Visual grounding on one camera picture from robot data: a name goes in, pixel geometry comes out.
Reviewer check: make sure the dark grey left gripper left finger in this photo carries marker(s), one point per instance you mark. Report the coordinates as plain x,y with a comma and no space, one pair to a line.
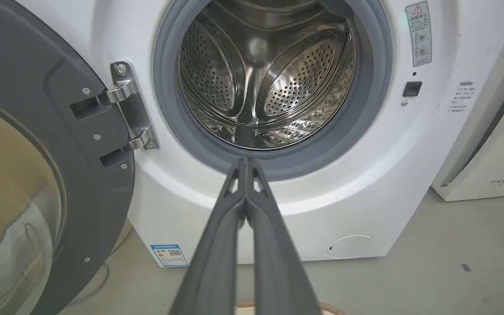
217,258

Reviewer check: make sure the warning label sticker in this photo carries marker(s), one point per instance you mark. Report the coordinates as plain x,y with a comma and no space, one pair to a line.
419,33

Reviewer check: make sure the chrome door hinge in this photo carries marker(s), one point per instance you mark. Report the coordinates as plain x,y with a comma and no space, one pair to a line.
133,107

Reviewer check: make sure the grey rubber door gasket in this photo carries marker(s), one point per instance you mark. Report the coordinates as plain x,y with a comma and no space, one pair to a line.
365,109

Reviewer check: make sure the stainless steel washing machine drum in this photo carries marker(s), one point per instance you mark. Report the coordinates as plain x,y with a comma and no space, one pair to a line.
265,74

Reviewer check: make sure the wicker laundry basket rim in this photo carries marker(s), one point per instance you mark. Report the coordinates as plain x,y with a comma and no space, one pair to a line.
330,308

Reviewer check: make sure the grey washer door with glass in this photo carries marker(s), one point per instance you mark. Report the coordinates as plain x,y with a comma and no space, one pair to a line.
37,144

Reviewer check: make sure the blue energy label sticker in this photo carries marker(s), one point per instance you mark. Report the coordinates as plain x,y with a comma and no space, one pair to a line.
169,255

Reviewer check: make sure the white appliance with grey trim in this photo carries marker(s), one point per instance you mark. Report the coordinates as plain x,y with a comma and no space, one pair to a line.
497,144

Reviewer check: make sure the white front-load washing machine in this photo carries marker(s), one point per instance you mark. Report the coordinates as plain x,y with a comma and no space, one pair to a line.
357,197

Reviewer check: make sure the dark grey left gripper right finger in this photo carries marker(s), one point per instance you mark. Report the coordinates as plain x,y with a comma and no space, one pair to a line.
274,262

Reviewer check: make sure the black door latch socket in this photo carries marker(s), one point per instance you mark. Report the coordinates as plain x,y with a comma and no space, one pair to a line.
411,89

